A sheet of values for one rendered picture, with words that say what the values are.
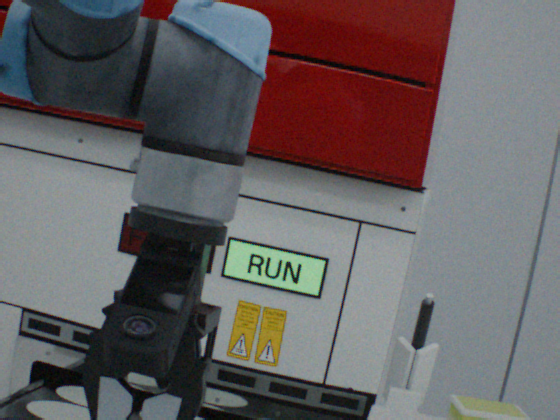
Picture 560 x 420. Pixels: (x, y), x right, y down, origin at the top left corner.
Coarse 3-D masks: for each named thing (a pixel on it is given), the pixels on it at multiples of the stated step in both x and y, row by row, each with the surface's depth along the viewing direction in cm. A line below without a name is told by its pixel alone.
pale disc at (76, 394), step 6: (60, 390) 140; (66, 390) 141; (72, 390) 142; (78, 390) 143; (66, 396) 138; (72, 396) 139; (78, 396) 140; (84, 396) 140; (78, 402) 137; (84, 402) 138
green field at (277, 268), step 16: (240, 256) 143; (256, 256) 143; (272, 256) 143; (288, 256) 143; (240, 272) 143; (256, 272) 143; (272, 272) 143; (288, 272) 143; (304, 272) 142; (320, 272) 142; (288, 288) 143; (304, 288) 142
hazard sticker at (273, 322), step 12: (264, 312) 143; (276, 312) 143; (264, 324) 143; (276, 324) 143; (264, 336) 143; (276, 336) 143; (264, 348) 143; (276, 348) 143; (264, 360) 143; (276, 360) 143
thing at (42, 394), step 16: (48, 384) 142; (64, 384) 144; (80, 384) 146; (32, 400) 132; (48, 400) 134; (64, 400) 136; (144, 400) 146; (0, 416) 122; (16, 416) 124; (32, 416) 125
